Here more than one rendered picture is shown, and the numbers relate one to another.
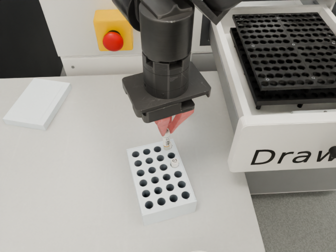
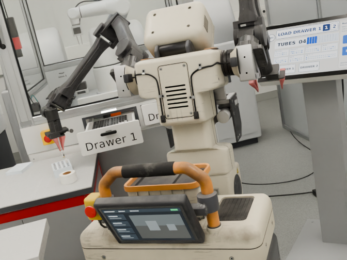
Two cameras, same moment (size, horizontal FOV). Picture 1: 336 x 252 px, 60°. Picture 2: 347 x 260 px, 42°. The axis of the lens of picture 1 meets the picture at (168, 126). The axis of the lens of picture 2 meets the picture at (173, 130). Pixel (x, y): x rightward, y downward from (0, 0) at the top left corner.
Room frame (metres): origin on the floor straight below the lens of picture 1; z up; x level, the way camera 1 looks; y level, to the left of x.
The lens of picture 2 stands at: (-1.77, -0.51, 1.38)
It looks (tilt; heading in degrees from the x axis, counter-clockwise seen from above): 15 degrees down; 359
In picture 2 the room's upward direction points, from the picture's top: 12 degrees counter-clockwise
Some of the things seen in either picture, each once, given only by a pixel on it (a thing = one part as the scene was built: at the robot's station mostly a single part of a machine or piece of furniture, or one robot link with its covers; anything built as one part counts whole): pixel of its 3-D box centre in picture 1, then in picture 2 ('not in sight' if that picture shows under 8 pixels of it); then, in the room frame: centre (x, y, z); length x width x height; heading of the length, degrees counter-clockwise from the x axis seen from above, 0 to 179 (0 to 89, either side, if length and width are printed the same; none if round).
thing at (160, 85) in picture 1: (166, 72); (55, 126); (0.29, 0.00, 0.97); 0.10 x 0.07 x 0.07; 113
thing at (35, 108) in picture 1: (39, 102); (19, 168); (0.44, 0.27, 0.77); 0.13 x 0.09 x 0.02; 169
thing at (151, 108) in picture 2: not in sight; (169, 109); (0.59, -0.53, 0.87); 0.29 x 0.02 x 0.11; 93
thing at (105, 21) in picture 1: (114, 31); (49, 136); (0.54, 0.11, 0.88); 0.07 x 0.05 x 0.07; 93
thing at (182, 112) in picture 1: (161, 112); (57, 141); (0.28, 0.01, 0.90); 0.07 x 0.07 x 0.09; 23
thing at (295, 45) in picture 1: (288, 59); (111, 128); (0.45, -0.23, 0.87); 0.22 x 0.18 x 0.06; 3
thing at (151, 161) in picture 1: (159, 179); (62, 168); (0.25, 0.01, 0.78); 0.12 x 0.08 x 0.04; 16
